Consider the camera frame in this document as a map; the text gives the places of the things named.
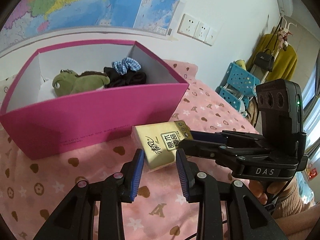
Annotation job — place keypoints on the right hand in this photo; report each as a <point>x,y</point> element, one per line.
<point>260,192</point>

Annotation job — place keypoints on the colourful wall map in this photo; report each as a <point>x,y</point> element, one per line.
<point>35,17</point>

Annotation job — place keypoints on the white wall sockets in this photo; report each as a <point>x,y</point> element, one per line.
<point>197,30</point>

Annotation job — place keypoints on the yellow coat on rack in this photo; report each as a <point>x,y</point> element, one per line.
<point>285,63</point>

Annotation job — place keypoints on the pink cardboard box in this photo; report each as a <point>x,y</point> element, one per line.
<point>42,124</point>

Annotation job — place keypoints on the black handbag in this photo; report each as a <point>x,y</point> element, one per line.
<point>264,60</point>

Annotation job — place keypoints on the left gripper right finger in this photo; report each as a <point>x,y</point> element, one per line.
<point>220,204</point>

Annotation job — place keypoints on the blue gingham scrunchie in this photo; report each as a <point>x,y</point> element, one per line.
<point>126,64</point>

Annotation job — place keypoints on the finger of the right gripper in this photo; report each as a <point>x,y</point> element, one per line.
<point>220,136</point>
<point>212,149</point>

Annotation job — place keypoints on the blue plastic basket shelf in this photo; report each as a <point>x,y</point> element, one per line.
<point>238,87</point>

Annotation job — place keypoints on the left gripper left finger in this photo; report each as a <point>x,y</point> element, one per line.
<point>73,218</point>

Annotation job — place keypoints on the black scrunchie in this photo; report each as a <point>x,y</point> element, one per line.
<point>129,79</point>

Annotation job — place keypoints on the pink right sleeve forearm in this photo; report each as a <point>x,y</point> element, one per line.
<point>295,218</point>

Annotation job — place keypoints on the yellow tissue pack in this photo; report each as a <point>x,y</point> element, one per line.
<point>160,142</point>

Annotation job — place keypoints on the green plush dinosaur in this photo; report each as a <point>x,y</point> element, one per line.
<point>69,82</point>

